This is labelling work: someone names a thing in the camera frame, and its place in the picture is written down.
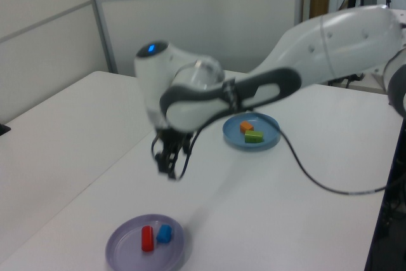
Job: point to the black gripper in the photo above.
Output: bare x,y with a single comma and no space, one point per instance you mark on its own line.
172,142

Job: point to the blue block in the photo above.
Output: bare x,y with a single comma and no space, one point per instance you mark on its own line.
164,234

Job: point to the red block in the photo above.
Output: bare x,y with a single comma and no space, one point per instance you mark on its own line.
147,239

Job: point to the orange block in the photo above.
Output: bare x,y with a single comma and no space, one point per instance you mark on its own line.
245,126

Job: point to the green block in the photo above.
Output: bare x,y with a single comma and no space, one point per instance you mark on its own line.
253,137

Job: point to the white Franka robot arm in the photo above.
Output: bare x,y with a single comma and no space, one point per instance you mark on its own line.
333,45

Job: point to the purple plate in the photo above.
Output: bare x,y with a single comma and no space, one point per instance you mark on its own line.
127,252

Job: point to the blue plate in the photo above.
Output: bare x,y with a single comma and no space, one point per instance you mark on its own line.
268,128

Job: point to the black pole stand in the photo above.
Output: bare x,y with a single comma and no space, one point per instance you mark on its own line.
3,129

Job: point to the black upright post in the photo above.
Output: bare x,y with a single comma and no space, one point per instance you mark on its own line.
391,188

